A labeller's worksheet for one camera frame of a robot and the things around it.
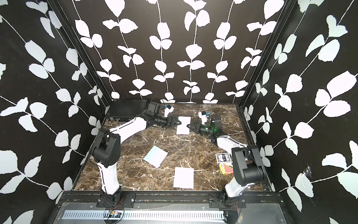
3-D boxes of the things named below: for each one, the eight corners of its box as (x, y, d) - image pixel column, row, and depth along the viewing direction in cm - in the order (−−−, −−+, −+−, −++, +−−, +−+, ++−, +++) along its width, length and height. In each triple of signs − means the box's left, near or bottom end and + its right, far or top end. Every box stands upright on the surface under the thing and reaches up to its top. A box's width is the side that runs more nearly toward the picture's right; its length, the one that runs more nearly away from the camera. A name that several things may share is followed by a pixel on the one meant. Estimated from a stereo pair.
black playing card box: (217, 163, 90) (218, 162, 88) (215, 155, 93) (215, 153, 92) (231, 162, 90) (232, 161, 89) (228, 153, 94) (229, 152, 92)
